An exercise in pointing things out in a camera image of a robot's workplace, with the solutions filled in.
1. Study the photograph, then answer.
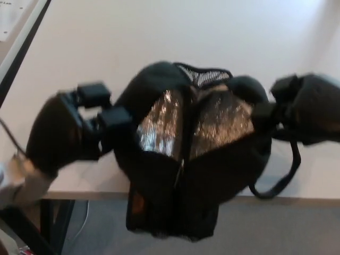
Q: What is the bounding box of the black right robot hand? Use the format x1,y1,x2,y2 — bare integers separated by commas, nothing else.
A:
252,73,340,146

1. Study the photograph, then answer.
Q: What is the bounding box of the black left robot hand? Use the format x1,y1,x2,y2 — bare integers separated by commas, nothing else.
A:
24,82,133,171

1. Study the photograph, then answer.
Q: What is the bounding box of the black insulated lunch bag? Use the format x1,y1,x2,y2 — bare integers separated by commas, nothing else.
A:
113,61,302,235

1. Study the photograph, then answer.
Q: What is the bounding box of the adjacent white desk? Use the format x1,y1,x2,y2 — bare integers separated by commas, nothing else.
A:
0,0,53,86

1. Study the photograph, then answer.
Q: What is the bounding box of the white printed paper sheet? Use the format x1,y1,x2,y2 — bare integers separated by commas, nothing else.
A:
0,0,29,43

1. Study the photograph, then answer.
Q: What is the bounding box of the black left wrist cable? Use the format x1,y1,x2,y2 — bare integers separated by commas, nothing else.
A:
0,116,27,157

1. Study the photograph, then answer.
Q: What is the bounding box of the white floor cable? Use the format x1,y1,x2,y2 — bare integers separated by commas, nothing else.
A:
75,199,90,241

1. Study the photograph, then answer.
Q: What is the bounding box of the black desk frame leg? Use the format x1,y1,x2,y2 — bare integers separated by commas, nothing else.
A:
0,199,77,255

